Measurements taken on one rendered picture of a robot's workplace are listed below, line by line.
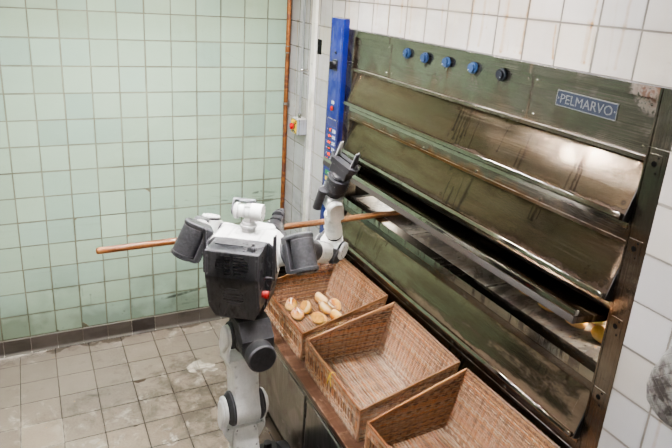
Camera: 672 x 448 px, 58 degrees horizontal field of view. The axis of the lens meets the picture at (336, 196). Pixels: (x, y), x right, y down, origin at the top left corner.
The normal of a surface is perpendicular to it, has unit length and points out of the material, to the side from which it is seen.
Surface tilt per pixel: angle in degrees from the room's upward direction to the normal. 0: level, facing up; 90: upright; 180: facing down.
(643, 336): 90
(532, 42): 90
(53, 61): 90
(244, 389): 80
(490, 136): 70
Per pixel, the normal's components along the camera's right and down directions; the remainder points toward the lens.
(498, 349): -0.83, -0.24
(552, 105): -0.91, 0.08
